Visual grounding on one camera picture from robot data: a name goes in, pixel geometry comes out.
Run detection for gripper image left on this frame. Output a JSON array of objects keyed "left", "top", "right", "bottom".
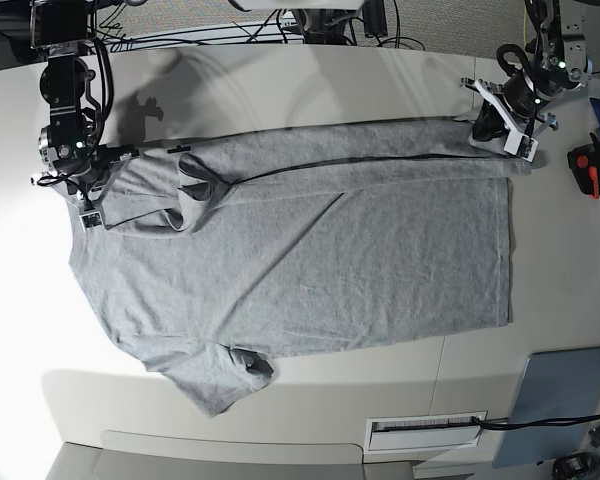
[{"left": 31, "top": 144, "right": 139, "bottom": 212}]

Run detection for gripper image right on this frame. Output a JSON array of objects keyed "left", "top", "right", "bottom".
[{"left": 462, "top": 74, "right": 558, "bottom": 150}]

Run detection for grey T-shirt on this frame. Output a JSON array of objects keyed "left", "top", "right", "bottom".
[{"left": 70, "top": 119, "right": 531, "bottom": 416}]

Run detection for robot base stand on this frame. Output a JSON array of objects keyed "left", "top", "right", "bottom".
[{"left": 229, "top": 0, "right": 426, "bottom": 47}]

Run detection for black orange clamp tool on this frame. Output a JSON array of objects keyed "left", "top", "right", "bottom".
[{"left": 567, "top": 133, "right": 600, "bottom": 199}]

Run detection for grey-blue laptop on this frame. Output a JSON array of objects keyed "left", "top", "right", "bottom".
[{"left": 492, "top": 346, "right": 600, "bottom": 468}]

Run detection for black device bottom right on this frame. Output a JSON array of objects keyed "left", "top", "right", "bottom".
[{"left": 552, "top": 452, "right": 599, "bottom": 480}]

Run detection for white camera box image left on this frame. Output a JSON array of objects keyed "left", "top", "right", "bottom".
[{"left": 79, "top": 209, "right": 104, "bottom": 231}]

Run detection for white camera box image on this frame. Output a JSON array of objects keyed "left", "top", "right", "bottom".
[
  {"left": 79, "top": 209, "right": 104, "bottom": 231},
  {"left": 503, "top": 130, "right": 539, "bottom": 163}
]

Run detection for white camera box image right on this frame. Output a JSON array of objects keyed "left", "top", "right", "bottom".
[{"left": 503, "top": 130, "right": 539, "bottom": 163}]

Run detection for black power cable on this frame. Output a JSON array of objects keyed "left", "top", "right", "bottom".
[{"left": 472, "top": 411, "right": 600, "bottom": 432}]

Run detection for white table cable grommet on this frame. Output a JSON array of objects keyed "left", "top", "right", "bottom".
[{"left": 363, "top": 411, "right": 487, "bottom": 454}]

